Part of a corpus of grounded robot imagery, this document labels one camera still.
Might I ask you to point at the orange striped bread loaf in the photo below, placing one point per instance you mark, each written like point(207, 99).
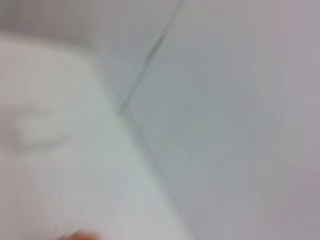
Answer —
point(82, 236)

